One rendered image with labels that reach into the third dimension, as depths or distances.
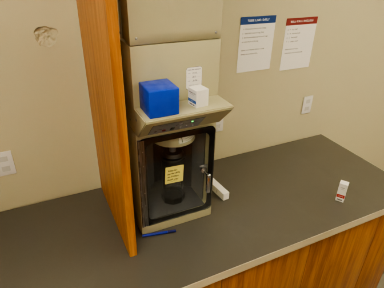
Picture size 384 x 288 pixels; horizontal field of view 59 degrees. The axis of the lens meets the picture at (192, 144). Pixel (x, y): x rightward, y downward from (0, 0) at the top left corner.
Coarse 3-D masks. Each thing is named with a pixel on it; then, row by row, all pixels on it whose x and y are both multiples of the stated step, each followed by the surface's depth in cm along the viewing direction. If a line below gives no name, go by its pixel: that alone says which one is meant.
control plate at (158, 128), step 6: (186, 120) 114; (192, 120) 115; (198, 120) 118; (156, 126) 110; (162, 126) 112; (168, 126) 114; (174, 126) 116; (192, 126) 123; (150, 132) 114; (156, 132) 116; (162, 132) 119
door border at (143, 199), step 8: (144, 152) 122; (144, 160) 123; (144, 168) 125; (144, 176) 127; (144, 184) 128; (144, 192) 130; (144, 200) 132; (144, 208) 134; (144, 216) 135; (144, 224) 137
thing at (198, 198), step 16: (208, 128) 129; (144, 144) 120; (160, 144) 123; (176, 144) 126; (192, 144) 129; (208, 144) 133; (160, 160) 126; (176, 160) 130; (192, 160) 133; (208, 160) 137; (160, 176) 130; (192, 176) 137; (160, 192) 133; (176, 192) 137; (192, 192) 141; (160, 208) 137; (176, 208) 141; (192, 208) 145; (208, 208) 149
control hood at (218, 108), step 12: (216, 96) 124; (180, 108) 114; (192, 108) 114; (204, 108) 114; (216, 108) 115; (228, 108) 116; (144, 120) 106; (156, 120) 106; (168, 120) 108; (180, 120) 112; (204, 120) 120; (216, 120) 125; (144, 132) 112
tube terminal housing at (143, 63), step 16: (128, 48) 105; (144, 48) 106; (160, 48) 108; (176, 48) 110; (192, 48) 113; (208, 48) 115; (128, 64) 109; (144, 64) 108; (160, 64) 111; (176, 64) 113; (192, 64) 116; (208, 64) 118; (128, 80) 113; (144, 80) 111; (176, 80) 116; (208, 80) 121; (128, 96) 117; (128, 112) 122; (128, 128) 126; (192, 128) 128; (160, 224) 143; (176, 224) 147
